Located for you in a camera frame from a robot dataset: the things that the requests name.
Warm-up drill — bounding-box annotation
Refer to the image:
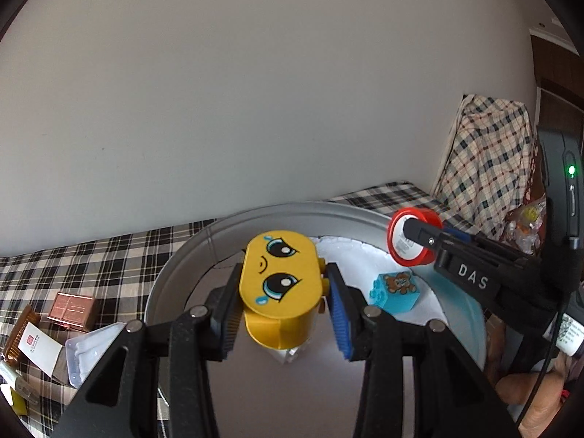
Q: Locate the clear plastic piece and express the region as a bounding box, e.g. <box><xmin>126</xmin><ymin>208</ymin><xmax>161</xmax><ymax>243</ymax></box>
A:
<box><xmin>273</xmin><ymin>344</ymin><xmax>313</xmax><ymax>366</ymax></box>

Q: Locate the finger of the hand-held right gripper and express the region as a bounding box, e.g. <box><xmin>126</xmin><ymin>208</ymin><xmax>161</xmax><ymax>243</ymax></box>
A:
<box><xmin>442</xmin><ymin>224</ymin><xmax>539</xmax><ymax>263</ymax></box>
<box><xmin>401</xmin><ymin>218</ymin><xmax>450</xmax><ymax>261</ymax></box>

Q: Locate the brown wooden wardrobe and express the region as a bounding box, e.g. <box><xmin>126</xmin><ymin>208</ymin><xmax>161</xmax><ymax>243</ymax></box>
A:
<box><xmin>529</xmin><ymin>18</ymin><xmax>584</xmax><ymax>147</ymax></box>

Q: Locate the person's right hand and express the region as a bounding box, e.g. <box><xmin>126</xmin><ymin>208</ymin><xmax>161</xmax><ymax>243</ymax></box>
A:
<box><xmin>495</xmin><ymin>371</ymin><xmax>576</xmax><ymax>438</ymax></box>

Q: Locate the yellow face toy block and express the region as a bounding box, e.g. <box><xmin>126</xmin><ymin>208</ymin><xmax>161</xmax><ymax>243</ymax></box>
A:
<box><xmin>238</xmin><ymin>232</ymin><xmax>330</xmax><ymax>351</ymax></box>

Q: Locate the clear plastic tray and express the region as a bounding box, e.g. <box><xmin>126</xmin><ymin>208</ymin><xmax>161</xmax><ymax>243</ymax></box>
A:
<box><xmin>65</xmin><ymin>322</ymin><xmax>126</xmax><ymax>388</ymax></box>

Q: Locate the round metal tin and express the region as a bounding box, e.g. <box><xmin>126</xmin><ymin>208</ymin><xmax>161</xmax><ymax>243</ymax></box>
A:
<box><xmin>143</xmin><ymin>201</ymin><xmax>487</xmax><ymax>438</ymax></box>

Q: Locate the rose gold box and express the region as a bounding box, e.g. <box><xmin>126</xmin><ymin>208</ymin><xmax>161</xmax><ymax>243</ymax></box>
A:
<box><xmin>47</xmin><ymin>292</ymin><xmax>100</xmax><ymax>333</ymax></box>

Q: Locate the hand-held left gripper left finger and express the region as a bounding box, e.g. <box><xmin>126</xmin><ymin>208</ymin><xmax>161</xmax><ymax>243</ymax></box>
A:
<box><xmin>55</xmin><ymin>262</ymin><xmax>243</xmax><ymax>438</ymax></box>

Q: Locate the black cable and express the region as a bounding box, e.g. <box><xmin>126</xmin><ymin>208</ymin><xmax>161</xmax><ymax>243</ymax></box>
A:
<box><xmin>515</xmin><ymin>292</ymin><xmax>573</xmax><ymax>425</ymax></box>

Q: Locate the white tube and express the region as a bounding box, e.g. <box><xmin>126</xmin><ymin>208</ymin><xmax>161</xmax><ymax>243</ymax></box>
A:
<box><xmin>0</xmin><ymin>360</ymin><xmax>37</xmax><ymax>402</ymax></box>

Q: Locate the blue bear toy block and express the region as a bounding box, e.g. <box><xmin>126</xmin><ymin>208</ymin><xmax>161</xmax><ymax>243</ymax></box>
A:
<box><xmin>369</xmin><ymin>270</ymin><xmax>419</xmax><ymax>315</ymax></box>

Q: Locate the red tape roll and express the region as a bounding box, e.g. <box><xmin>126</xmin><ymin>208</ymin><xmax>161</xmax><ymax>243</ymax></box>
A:
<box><xmin>387</xmin><ymin>207</ymin><xmax>444</xmax><ymax>268</ymax></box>

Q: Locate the small yellow box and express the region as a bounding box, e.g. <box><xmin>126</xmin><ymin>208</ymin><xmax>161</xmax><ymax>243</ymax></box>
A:
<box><xmin>9</xmin><ymin>385</ymin><xmax>30</xmax><ymax>416</ymax></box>

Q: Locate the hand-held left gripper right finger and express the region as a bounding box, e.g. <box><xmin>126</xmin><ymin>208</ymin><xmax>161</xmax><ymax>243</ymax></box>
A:
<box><xmin>324</xmin><ymin>262</ymin><xmax>521</xmax><ymax>438</ymax></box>

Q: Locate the clear bag with toy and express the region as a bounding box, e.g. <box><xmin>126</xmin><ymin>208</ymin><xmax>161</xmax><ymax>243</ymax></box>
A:
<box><xmin>502</xmin><ymin>192</ymin><xmax>548</xmax><ymax>256</ymax></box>

